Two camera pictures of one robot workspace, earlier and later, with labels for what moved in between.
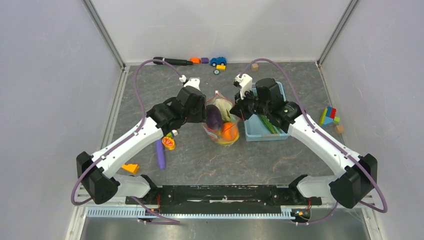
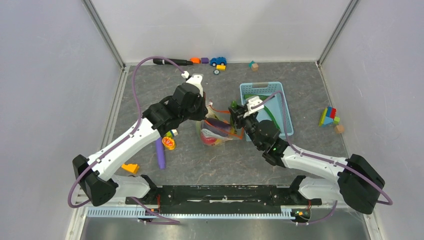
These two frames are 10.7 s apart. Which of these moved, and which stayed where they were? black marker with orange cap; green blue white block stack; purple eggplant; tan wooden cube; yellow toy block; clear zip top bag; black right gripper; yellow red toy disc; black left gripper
Moved: black right gripper; clear zip top bag; purple eggplant
Stayed: yellow red toy disc; yellow toy block; black left gripper; black marker with orange cap; tan wooden cube; green blue white block stack
